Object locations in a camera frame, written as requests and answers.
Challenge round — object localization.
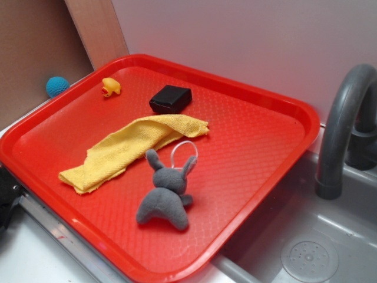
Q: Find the black clamp at left edge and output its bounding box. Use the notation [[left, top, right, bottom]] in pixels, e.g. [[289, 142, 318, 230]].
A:
[[0, 165, 23, 233]]

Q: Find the grey plastic sink basin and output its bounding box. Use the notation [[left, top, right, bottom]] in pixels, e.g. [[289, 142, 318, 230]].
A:
[[213, 153, 376, 282]]

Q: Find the grey plush bunny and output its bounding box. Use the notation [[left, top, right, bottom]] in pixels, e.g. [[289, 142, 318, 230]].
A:
[[135, 141, 199, 231]]

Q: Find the blue crocheted ball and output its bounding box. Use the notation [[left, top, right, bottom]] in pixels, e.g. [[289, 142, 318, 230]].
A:
[[45, 77, 70, 98]]

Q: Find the grey toy faucet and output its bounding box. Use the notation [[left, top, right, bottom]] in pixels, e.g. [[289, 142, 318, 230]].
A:
[[315, 64, 376, 200]]

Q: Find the wooden board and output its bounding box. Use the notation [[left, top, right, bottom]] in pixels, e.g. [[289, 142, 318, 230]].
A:
[[65, 0, 129, 70]]

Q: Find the yellow folded cloth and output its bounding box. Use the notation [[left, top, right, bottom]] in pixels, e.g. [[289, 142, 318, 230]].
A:
[[58, 114, 209, 195]]

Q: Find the black rectangular block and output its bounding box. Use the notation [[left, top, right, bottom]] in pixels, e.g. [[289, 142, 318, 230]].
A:
[[149, 85, 193, 114]]

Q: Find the yellow rubber duck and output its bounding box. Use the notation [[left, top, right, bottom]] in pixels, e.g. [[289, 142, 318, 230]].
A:
[[101, 77, 121, 97]]

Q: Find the red plastic tray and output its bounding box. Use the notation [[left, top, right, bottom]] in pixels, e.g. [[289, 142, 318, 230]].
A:
[[1, 55, 319, 282]]

